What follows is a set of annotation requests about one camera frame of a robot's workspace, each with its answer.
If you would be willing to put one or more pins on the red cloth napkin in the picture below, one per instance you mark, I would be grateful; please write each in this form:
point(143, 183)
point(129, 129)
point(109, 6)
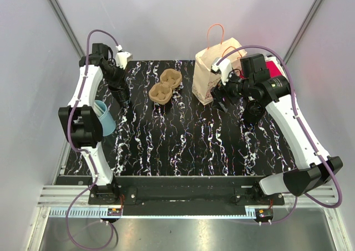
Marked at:
point(274, 68)

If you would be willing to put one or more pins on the black coffee cup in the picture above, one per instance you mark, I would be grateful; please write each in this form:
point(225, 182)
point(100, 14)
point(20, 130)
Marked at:
point(253, 112)
point(121, 96)

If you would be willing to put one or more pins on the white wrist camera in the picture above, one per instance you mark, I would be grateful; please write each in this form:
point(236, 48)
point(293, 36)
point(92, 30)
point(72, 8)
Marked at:
point(224, 68)
point(122, 58)

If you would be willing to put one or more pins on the beige paper takeout bag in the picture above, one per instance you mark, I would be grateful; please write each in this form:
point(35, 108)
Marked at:
point(208, 71)

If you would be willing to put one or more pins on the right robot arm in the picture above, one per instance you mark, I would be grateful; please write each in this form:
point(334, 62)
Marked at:
point(314, 165)

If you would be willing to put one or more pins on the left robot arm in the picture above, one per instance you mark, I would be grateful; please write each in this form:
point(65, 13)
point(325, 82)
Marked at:
point(86, 122)

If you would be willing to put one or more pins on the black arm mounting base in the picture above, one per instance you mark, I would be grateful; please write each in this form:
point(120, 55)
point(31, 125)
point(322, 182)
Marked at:
point(236, 189)

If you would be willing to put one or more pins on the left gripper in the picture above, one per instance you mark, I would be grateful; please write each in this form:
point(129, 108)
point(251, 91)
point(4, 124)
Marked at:
point(120, 80)

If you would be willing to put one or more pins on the aluminium frame rail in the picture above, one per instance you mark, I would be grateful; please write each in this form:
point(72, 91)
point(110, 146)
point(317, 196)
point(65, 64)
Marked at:
point(66, 221)

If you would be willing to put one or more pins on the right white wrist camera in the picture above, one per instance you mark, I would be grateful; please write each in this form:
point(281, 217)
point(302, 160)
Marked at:
point(224, 68)

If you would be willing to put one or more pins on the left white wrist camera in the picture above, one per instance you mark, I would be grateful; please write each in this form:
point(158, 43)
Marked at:
point(122, 58)

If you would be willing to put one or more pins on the black marble pattern mat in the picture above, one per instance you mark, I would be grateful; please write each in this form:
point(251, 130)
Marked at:
point(185, 137)

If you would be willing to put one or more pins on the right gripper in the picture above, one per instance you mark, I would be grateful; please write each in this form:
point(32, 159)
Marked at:
point(218, 93)

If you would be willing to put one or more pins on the light blue holder cup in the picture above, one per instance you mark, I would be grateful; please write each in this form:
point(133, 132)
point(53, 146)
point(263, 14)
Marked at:
point(105, 118)

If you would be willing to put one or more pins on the lower brown pulp cup carrier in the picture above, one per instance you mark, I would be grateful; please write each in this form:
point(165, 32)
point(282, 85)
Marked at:
point(162, 91)

